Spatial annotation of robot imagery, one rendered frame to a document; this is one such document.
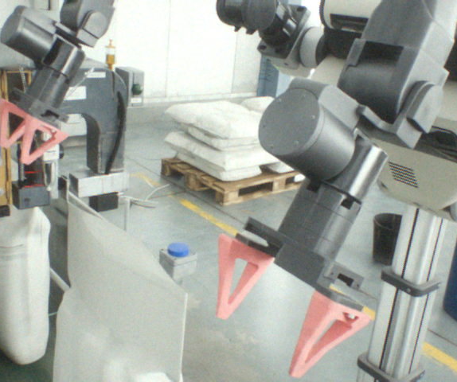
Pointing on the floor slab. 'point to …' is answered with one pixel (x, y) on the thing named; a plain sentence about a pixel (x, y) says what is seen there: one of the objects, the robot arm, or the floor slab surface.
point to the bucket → (385, 236)
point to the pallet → (225, 196)
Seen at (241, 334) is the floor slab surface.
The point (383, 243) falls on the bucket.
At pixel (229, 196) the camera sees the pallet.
